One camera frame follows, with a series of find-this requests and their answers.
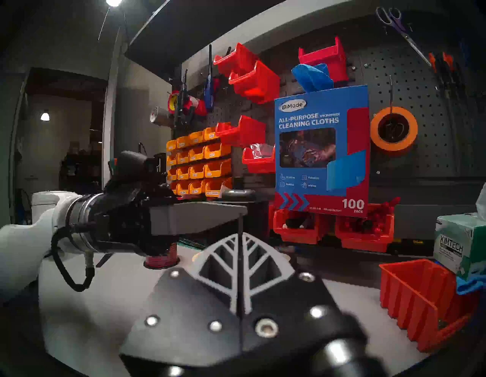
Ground red white tape roll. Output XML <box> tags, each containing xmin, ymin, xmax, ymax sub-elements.
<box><xmin>186</xmin><ymin>95</ymin><xmax>207</xmax><ymax>116</ymax></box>

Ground white tissue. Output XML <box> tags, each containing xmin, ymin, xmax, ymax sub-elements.
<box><xmin>475</xmin><ymin>182</ymin><xmax>486</xmax><ymax>221</ymax></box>

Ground blue cleaning cloths box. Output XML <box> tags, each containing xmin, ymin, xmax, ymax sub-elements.
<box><xmin>274</xmin><ymin>84</ymin><xmax>371</xmax><ymax>218</ymax></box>

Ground red wire spool blue label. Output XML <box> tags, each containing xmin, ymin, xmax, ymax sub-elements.
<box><xmin>144</xmin><ymin>243</ymin><xmax>179</xmax><ymax>269</ymax></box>

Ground orange tape roll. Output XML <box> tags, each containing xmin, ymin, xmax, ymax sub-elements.
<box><xmin>370</xmin><ymin>106</ymin><xmax>418</xmax><ymax>152</ymax></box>

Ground crumpled blue cloth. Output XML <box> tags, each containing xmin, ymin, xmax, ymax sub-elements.
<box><xmin>456</xmin><ymin>274</ymin><xmax>486</xmax><ymax>296</ymax></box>

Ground dark shelf rack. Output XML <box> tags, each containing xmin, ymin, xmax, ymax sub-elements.
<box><xmin>59</xmin><ymin>141</ymin><xmax>103</xmax><ymax>190</ymax></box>

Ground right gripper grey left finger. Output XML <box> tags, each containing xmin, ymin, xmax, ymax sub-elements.
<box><xmin>120</xmin><ymin>233</ymin><xmax>243</xmax><ymax>377</ymax></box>

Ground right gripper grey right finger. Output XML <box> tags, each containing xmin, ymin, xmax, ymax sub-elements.
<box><xmin>240</xmin><ymin>233</ymin><xmax>384</xmax><ymax>377</ymax></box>

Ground grey duct tape roll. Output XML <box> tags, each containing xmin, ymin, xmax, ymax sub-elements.
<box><xmin>150</xmin><ymin>106</ymin><xmax>171</xmax><ymax>128</ymax></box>

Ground orange black handled screwdriver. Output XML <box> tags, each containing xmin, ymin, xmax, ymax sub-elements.
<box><xmin>428</xmin><ymin>52</ymin><xmax>447</xmax><ymax>114</ymax></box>
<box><xmin>442</xmin><ymin>52</ymin><xmax>462</xmax><ymax>114</ymax></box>

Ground purple handled scissors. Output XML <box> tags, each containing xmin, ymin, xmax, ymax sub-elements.
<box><xmin>376</xmin><ymin>7</ymin><xmax>432</xmax><ymax>67</ymax></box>

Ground blue microfiber cloth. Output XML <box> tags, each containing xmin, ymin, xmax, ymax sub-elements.
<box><xmin>292</xmin><ymin>63</ymin><xmax>335</xmax><ymax>93</ymax></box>

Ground clear plastic bag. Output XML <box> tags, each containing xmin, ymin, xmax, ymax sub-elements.
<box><xmin>251</xmin><ymin>143</ymin><xmax>275</xmax><ymax>159</ymax></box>

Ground dark grey pegboard panel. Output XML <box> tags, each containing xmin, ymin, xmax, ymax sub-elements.
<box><xmin>171</xmin><ymin>15</ymin><xmax>486</xmax><ymax>190</ymax></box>

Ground green white Kimtech tissue box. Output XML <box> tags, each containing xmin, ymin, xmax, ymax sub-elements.
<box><xmin>434</xmin><ymin>213</ymin><xmax>486</xmax><ymax>280</ymax></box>

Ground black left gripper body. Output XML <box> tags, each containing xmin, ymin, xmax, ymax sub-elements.
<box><xmin>93</xmin><ymin>179</ymin><xmax>179</xmax><ymax>256</ymax></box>

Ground blue utility lighter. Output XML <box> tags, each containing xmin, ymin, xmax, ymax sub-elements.
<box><xmin>203</xmin><ymin>44</ymin><xmax>215</xmax><ymax>112</ymax></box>

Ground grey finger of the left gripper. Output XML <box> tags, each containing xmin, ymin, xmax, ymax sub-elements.
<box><xmin>150</xmin><ymin>201</ymin><xmax>248</xmax><ymax>236</ymax></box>

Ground red plastic bin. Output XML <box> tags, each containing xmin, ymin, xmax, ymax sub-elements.
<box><xmin>242</xmin><ymin>144</ymin><xmax>277</xmax><ymax>174</ymax></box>
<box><xmin>380</xmin><ymin>259</ymin><xmax>481</xmax><ymax>352</ymax></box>
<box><xmin>229</xmin><ymin>61</ymin><xmax>281</xmax><ymax>104</ymax></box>
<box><xmin>213</xmin><ymin>43</ymin><xmax>260</xmax><ymax>78</ymax></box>
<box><xmin>273</xmin><ymin>208</ymin><xmax>323</xmax><ymax>244</ymax></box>
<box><xmin>298</xmin><ymin>36</ymin><xmax>349</xmax><ymax>82</ymax></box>
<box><xmin>335</xmin><ymin>203</ymin><xmax>395</xmax><ymax>253</ymax></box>
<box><xmin>216</xmin><ymin>115</ymin><xmax>266</xmax><ymax>148</ymax></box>

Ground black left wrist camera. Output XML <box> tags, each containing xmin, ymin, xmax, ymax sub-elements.
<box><xmin>108</xmin><ymin>150</ymin><xmax>167</xmax><ymax>192</ymax></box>

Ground green cutting mat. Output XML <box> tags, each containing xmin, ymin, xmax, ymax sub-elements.
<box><xmin>178</xmin><ymin>236</ymin><xmax>213</xmax><ymax>250</ymax></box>

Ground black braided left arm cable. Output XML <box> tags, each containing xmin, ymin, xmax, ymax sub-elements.
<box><xmin>51</xmin><ymin>226</ymin><xmax>95</xmax><ymax>292</ymax></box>

